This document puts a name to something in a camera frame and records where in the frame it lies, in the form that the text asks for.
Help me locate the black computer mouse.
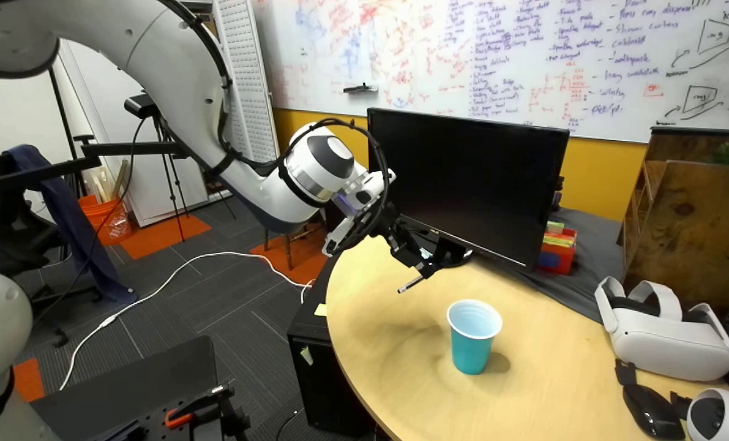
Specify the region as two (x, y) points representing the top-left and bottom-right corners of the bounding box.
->
(622, 382), (687, 440)

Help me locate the white VR controller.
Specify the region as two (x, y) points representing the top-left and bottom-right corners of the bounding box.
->
(687, 388), (729, 441)

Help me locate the orange bucket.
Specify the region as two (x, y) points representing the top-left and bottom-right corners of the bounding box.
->
(77, 194), (134, 247)

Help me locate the whiteboard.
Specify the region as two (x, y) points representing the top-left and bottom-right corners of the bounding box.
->
(251, 0), (729, 145)

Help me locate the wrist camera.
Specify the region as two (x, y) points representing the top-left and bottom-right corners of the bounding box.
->
(322, 216), (357, 258)

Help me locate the camera on tripod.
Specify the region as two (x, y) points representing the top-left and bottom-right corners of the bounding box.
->
(124, 92), (189, 243)

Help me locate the white VR headset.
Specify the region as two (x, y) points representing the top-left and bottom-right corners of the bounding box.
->
(594, 276), (729, 382)

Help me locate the black computer monitor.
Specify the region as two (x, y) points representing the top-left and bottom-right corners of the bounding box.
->
(367, 108), (570, 271)

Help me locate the wooden stool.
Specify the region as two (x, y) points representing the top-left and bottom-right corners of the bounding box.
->
(263, 222), (329, 271)

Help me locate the light blue plastic cup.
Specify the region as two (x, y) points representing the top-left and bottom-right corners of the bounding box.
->
(447, 299), (504, 375)

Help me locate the white perforated panel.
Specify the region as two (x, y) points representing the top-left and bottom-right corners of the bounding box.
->
(212, 0), (280, 164)

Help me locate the black computer tower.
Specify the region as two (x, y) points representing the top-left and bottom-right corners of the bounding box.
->
(287, 256), (378, 438)

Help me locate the stack of colourful boxes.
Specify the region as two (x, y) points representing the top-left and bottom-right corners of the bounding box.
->
(536, 220), (578, 276)

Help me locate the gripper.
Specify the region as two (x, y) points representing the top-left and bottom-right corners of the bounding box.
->
(369, 205), (453, 280)

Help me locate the wooden shelf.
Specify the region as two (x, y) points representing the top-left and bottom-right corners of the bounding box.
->
(620, 126), (729, 314)

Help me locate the dark blue cloth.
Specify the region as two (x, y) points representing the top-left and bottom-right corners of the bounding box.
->
(3, 144), (138, 305)

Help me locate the black office chair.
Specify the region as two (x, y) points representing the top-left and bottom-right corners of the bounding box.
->
(0, 152), (103, 347)

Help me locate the white cable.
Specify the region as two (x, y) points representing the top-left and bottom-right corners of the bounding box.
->
(58, 251), (314, 392)

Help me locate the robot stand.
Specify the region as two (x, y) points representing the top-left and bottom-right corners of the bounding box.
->
(30, 335), (252, 441)

